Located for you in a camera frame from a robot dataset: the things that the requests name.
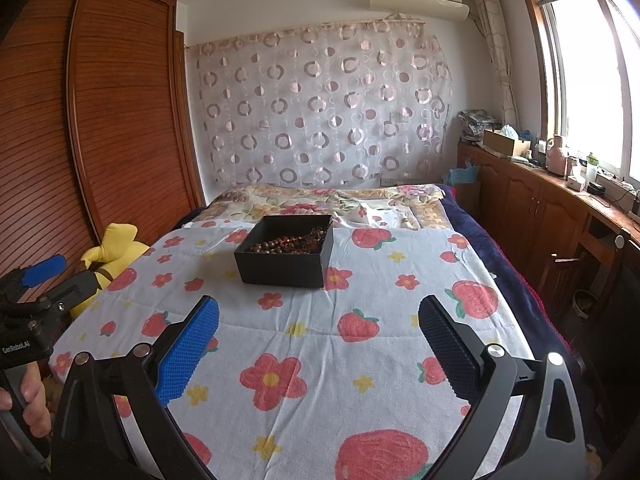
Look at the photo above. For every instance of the open cardboard box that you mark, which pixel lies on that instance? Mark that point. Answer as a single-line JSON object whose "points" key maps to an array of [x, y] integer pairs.
{"points": [[502, 144]]}

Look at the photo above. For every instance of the patterned window curtain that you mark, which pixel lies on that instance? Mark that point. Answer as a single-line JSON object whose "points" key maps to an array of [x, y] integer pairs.
{"points": [[497, 50]]}

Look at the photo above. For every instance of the yellow plush toy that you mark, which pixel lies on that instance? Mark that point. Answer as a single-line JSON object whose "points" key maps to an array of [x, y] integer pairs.
{"points": [[117, 250]]}

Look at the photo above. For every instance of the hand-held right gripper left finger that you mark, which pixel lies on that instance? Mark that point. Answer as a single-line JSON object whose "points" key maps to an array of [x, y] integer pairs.
{"points": [[192, 350]]}

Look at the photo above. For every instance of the dark blue blanket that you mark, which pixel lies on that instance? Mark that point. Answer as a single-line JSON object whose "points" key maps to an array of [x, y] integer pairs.
{"points": [[480, 240]]}

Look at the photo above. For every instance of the black cardboard box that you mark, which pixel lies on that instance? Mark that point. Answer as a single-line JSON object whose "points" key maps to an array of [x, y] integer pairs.
{"points": [[280, 270]]}

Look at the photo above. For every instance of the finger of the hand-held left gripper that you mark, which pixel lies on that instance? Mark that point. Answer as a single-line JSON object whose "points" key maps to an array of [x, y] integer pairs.
{"points": [[42, 269], [75, 290]]}

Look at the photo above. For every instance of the brown wooden cabinet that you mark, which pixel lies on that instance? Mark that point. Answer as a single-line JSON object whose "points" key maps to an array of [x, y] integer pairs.
{"points": [[525, 200]]}

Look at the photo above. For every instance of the stack of folded cloth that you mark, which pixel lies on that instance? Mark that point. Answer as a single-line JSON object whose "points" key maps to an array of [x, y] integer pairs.
{"points": [[477, 122]]}

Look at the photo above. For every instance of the blue plastic bag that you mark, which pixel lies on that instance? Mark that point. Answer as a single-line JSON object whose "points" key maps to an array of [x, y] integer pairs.
{"points": [[460, 175]]}

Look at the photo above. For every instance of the window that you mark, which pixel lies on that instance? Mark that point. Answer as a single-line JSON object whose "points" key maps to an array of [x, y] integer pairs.
{"points": [[590, 60]]}

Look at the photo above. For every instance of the person's left hand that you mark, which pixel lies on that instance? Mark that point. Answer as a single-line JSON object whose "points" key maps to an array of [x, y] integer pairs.
{"points": [[37, 400]]}

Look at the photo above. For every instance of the small white box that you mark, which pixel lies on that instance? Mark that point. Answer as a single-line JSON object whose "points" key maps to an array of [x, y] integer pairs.
{"points": [[576, 182]]}

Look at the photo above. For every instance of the strawberry flower print blanket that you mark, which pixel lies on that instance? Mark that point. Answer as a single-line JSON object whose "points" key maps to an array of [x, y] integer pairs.
{"points": [[310, 350]]}

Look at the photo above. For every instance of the sheer circle pattern curtain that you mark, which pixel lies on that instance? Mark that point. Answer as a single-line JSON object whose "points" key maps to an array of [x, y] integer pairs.
{"points": [[320, 110]]}

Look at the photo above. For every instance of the small black device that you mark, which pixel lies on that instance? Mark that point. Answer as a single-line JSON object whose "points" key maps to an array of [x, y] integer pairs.
{"points": [[596, 188]]}

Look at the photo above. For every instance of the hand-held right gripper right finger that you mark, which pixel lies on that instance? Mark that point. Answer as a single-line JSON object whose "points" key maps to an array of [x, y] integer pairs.
{"points": [[447, 350]]}

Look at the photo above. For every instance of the wooden chair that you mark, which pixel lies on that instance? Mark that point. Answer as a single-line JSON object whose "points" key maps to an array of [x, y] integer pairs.
{"points": [[565, 275]]}

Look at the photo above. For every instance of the brown wooden wardrobe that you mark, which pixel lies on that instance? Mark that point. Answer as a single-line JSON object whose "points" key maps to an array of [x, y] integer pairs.
{"points": [[100, 110]]}

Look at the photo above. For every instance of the pink kettle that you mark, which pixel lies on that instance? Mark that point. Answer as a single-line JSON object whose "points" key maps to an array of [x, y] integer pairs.
{"points": [[556, 157]]}

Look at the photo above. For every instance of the green cap bottle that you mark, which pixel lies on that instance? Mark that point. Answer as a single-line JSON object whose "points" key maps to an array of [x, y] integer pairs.
{"points": [[591, 167]]}

